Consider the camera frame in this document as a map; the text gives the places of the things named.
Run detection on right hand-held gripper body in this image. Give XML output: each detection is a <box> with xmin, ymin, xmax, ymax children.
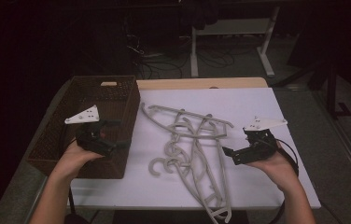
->
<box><xmin>232</xmin><ymin>116</ymin><xmax>288</xmax><ymax>166</ymax></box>

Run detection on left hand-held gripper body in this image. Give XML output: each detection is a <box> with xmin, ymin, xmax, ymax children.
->
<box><xmin>64</xmin><ymin>105</ymin><xmax>118</xmax><ymax>158</ymax></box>

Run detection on brown wicker basket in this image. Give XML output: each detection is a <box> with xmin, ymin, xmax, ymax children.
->
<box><xmin>25</xmin><ymin>75</ymin><xmax>141</xmax><ymax>180</ymax></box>

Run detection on grey plastic clothes hanger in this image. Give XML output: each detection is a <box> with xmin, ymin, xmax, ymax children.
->
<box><xmin>163</xmin><ymin>111</ymin><xmax>228</xmax><ymax>203</ymax></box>
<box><xmin>176</xmin><ymin>116</ymin><xmax>232</xmax><ymax>224</ymax></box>
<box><xmin>147</xmin><ymin>136</ymin><xmax>232</xmax><ymax>224</ymax></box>
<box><xmin>140</xmin><ymin>102</ymin><xmax>234</xmax><ymax>139</ymax></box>

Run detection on person's right hand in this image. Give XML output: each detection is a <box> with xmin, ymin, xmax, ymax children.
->
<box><xmin>246</xmin><ymin>141</ymin><xmax>299</xmax><ymax>190</ymax></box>

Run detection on person's left hand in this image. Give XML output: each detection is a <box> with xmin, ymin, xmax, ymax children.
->
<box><xmin>55</xmin><ymin>140</ymin><xmax>105</xmax><ymax>180</ymax></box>

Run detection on white table mat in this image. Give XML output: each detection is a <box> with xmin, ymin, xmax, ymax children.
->
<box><xmin>69</xmin><ymin>87</ymin><xmax>322</xmax><ymax>210</ymax></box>

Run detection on black metal stand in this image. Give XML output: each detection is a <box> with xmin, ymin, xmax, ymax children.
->
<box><xmin>273</xmin><ymin>59</ymin><xmax>351</xmax><ymax>119</ymax></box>

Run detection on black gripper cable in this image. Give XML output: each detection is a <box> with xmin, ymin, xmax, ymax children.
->
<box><xmin>268</xmin><ymin>138</ymin><xmax>300</xmax><ymax>224</ymax></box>

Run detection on black floor cables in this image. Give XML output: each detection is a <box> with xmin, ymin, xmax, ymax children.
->
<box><xmin>125</xmin><ymin>17</ymin><xmax>259</xmax><ymax>80</ymax></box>

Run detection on white metal desk frame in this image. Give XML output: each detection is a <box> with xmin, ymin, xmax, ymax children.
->
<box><xmin>190</xmin><ymin>6</ymin><xmax>281</xmax><ymax>78</ymax></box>

